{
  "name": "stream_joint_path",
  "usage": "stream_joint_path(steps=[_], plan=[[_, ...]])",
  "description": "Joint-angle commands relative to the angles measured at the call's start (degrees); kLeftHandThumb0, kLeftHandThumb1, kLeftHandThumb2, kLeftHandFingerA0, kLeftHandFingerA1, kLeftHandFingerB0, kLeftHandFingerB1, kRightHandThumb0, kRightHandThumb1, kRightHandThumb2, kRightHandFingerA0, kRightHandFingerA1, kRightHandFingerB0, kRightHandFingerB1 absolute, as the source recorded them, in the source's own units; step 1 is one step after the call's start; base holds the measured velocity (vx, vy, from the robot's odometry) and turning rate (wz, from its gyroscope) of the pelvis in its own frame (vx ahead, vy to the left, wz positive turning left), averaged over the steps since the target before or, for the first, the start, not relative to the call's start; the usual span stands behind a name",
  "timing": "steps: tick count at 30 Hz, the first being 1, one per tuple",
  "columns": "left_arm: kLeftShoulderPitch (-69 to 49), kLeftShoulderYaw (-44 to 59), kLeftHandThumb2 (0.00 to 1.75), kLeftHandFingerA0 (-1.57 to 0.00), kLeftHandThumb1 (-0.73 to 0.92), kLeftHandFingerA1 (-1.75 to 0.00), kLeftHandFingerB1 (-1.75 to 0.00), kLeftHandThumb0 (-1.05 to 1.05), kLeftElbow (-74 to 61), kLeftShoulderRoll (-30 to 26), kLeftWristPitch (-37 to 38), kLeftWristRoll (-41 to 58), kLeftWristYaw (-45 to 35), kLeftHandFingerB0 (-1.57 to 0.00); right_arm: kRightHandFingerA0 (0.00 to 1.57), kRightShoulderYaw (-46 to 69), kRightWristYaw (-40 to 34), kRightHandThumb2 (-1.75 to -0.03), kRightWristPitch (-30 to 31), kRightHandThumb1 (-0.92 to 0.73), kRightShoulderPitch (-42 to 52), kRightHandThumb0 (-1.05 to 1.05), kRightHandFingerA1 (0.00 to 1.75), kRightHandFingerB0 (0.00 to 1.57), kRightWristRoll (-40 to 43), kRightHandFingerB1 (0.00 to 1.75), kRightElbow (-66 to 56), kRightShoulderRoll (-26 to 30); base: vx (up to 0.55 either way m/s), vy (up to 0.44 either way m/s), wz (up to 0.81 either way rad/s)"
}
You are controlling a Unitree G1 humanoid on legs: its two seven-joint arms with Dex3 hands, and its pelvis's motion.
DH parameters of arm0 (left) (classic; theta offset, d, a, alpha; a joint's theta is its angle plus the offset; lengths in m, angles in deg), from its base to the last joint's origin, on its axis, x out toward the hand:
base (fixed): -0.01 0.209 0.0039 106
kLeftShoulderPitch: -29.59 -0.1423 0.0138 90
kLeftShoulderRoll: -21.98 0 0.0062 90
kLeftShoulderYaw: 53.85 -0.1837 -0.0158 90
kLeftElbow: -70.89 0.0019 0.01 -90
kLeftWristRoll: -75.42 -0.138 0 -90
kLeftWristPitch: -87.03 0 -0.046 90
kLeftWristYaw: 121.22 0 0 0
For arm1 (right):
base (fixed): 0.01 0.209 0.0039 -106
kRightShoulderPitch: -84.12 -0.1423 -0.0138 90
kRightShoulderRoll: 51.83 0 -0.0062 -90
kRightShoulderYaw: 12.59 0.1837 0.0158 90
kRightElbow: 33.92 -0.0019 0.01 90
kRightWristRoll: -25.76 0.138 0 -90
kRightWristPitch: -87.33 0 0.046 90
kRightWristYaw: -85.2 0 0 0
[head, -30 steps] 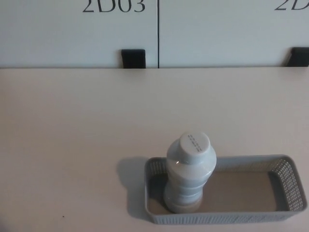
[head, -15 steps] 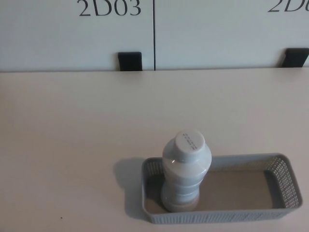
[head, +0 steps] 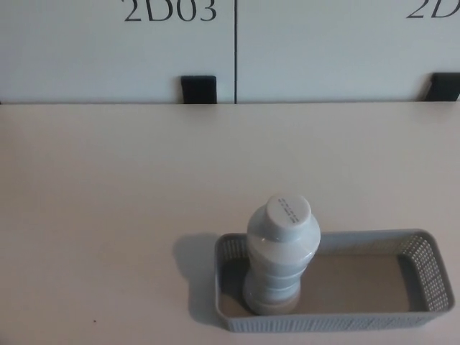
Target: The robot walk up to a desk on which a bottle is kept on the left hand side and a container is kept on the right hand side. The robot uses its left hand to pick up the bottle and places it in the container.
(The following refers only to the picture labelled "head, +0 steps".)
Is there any black cabinet handle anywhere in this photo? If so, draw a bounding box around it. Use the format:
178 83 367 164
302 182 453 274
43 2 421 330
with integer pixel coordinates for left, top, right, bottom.
180 74 219 106
428 71 460 103

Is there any grey plastic mesh basket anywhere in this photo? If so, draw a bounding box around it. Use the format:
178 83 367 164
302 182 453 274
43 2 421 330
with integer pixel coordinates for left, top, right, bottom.
213 228 455 334

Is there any white plastic bottle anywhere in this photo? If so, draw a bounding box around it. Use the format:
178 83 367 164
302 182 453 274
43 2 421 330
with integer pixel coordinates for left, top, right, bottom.
241 193 322 316

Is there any white cabinet door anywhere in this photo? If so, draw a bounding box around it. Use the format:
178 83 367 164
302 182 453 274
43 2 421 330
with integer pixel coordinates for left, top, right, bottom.
236 0 460 104

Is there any white cabinet door 2D03 print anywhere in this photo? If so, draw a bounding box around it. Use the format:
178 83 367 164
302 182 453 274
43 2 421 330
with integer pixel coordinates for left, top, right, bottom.
0 0 237 106

